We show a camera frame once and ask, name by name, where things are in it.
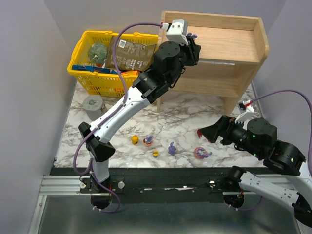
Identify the yellow plastic shopping basket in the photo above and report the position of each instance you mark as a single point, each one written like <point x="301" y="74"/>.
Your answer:
<point x="107" y="84"/>

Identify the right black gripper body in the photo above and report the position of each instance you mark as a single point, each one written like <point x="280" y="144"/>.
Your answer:
<point x="225" y="130"/>

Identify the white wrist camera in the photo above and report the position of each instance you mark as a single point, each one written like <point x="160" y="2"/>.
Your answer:
<point x="246" y="111"/>
<point x="176" y="31"/>

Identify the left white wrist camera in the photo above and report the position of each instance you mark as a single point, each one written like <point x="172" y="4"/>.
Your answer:
<point x="176" y="31"/>

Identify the wooden two-tier shelf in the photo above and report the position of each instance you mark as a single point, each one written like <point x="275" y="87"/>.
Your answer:
<point x="233" y="49"/>

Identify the green toy pumpkin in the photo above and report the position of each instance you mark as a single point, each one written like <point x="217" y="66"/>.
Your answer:
<point x="98" y="53"/>

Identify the brown snack bag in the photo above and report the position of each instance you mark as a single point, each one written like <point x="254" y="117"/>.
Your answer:
<point x="134" y="56"/>

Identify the yellow duck toy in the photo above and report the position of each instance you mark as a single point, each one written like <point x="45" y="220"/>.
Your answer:
<point x="134" y="139"/>

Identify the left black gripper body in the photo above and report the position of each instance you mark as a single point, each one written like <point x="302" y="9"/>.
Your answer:
<point x="193" y="52"/>

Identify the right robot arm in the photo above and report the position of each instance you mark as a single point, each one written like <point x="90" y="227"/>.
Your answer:
<point x="260" y="140"/>

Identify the purple bunny with strawberry cake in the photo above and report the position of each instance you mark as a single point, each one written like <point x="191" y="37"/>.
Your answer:
<point x="172" y="150"/>

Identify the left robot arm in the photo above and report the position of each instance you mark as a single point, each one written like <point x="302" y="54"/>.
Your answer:
<point x="169" y="63"/>

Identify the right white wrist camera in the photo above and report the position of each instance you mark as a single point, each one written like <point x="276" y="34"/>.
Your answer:
<point x="246" y="111"/>

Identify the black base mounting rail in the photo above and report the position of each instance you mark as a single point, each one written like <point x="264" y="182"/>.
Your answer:
<point x="168" y="185"/>

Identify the blue box in basket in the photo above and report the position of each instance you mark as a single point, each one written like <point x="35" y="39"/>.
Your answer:
<point x="91" y="69"/>

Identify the small yellow striped toy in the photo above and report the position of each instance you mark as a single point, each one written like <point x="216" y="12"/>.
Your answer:
<point x="155" y="153"/>

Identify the grey cup with print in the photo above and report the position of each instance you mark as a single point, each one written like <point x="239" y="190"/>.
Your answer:
<point x="94" y="107"/>

